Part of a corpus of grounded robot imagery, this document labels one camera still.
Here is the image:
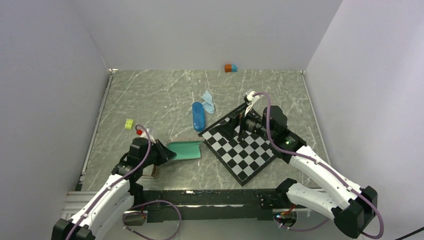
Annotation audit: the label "brown sunglasses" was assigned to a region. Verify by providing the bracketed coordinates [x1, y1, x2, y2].
[140, 164, 157, 179]

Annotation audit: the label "blue glasses case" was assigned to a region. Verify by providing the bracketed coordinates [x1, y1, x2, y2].
[192, 102, 206, 132]

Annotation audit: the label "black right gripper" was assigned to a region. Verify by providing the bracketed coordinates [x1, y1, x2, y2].
[214, 104, 275, 142]

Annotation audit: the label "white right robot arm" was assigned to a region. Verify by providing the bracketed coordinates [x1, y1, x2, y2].
[206, 104, 384, 239]

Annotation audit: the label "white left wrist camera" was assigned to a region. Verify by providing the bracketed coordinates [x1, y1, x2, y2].
[135, 124, 157, 144]

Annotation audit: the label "light blue cloth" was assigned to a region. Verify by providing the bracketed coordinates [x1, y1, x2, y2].
[201, 90, 215, 114]

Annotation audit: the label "brown brick block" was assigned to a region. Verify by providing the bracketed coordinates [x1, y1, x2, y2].
[166, 140, 203, 161]

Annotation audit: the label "orange block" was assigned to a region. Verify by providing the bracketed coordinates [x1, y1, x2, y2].
[224, 64, 233, 73]

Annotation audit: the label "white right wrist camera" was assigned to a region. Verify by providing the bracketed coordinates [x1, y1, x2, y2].
[244, 90, 260, 117]

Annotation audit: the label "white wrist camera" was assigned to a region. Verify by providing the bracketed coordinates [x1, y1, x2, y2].
[135, 124, 157, 144]
[244, 90, 260, 117]

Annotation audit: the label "lime green toy brick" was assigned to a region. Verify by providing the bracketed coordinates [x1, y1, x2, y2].
[124, 119, 134, 130]

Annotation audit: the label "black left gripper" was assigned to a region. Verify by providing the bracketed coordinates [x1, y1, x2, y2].
[140, 139, 175, 168]

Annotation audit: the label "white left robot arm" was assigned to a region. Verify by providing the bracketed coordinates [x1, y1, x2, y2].
[51, 137, 177, 240]

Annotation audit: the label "black base frame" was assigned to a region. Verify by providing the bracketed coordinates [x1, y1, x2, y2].
[127, 188, 292, 224]

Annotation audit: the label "black white chessboard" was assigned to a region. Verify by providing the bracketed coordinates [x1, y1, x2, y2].
[198, 104, 276, 186]

